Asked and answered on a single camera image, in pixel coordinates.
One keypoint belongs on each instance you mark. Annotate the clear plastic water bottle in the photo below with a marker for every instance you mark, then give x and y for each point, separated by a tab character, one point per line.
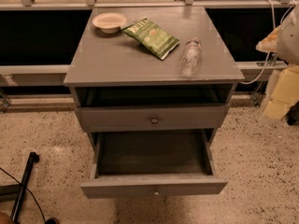
191	57

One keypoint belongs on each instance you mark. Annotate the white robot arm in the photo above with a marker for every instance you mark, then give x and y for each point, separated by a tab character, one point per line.
288	38

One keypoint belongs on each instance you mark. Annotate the grey wooden drawer cabinet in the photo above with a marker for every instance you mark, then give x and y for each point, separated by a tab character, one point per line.
130	75

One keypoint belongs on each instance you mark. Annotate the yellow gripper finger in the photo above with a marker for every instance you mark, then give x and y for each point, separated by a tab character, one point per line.
281	94
270	43

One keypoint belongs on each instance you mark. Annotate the green chip bag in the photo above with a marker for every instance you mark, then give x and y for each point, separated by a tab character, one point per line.
149	34

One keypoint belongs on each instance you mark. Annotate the black stand leg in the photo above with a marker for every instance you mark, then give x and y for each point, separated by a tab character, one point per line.
16	192

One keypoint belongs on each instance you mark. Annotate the closed grey middle drawer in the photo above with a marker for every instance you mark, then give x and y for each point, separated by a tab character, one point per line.
150	118

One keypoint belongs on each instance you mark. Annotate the white paper bowl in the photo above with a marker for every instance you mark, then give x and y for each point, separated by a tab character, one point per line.
109	23

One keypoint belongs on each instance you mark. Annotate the metal railing frame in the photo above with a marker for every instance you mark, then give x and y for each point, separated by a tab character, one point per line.
40	38

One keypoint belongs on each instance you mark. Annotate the open grey lower drawer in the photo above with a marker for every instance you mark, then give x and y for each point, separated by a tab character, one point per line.
153	163

